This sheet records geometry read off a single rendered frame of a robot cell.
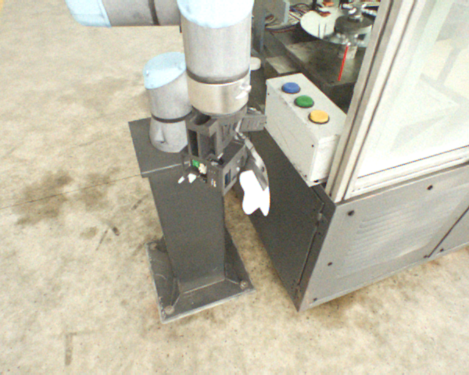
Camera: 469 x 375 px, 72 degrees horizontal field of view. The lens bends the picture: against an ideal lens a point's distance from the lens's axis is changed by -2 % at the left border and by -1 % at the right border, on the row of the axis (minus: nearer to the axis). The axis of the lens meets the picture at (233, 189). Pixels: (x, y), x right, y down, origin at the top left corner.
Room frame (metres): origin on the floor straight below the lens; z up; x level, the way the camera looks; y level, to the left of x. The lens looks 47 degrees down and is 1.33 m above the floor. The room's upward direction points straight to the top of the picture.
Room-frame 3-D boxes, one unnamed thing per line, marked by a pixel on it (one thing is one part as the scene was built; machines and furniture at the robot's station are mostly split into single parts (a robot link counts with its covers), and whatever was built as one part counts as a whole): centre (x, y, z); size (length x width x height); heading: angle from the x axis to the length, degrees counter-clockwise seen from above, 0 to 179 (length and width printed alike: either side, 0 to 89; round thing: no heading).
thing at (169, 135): (0.77, 0.17, 0.80); 0.15 x 0.15 x 0.10
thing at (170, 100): (0.77, 0.16, 0.91); 0.13 x 0.12 x 0.14; 92
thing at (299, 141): (0.71, -0.19, 0.82); 0.28 x 0.11 x 0.15; 20
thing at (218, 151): (0.36, 0.02, 1.05); 0.09 x 0.08 x 0.12; 150
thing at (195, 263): (0.77, 0.17, 0.37); 0.40 x 0.40 x 0.75; 20
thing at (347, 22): (1.08, -0.38, 0.96); 0.11 x 0.11 x 0.03
